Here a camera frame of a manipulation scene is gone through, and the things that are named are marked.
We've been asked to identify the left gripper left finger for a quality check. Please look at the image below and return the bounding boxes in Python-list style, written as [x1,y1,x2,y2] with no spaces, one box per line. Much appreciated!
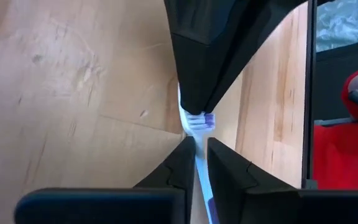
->
[14,136,197,224]

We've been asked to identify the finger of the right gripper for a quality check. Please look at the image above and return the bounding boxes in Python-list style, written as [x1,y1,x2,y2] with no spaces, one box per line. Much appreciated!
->
[163,0,308,116]

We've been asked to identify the purple and white toothbrush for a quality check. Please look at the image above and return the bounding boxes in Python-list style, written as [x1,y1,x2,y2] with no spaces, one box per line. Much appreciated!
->
[177,83,220,224]

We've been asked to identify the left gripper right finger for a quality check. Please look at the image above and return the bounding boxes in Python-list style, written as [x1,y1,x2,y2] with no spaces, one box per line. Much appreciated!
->
[207,137,358,224]

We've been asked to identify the person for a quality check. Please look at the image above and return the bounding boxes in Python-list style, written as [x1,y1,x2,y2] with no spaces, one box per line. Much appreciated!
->
[312,64,358,190]

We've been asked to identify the black aluminium table frame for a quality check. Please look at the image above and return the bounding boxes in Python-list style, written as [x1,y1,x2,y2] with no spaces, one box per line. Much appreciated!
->
[301,0,319,190]

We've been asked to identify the black handle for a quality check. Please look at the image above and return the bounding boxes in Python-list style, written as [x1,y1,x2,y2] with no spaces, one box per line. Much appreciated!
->
[348,89,358,106]

